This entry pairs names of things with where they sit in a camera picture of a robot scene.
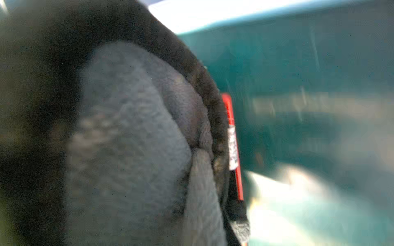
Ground grey blue wiping cloth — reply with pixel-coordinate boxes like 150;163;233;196
0;0;251;246

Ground red framed drawing tablet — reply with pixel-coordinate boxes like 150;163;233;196
221;93;244;201

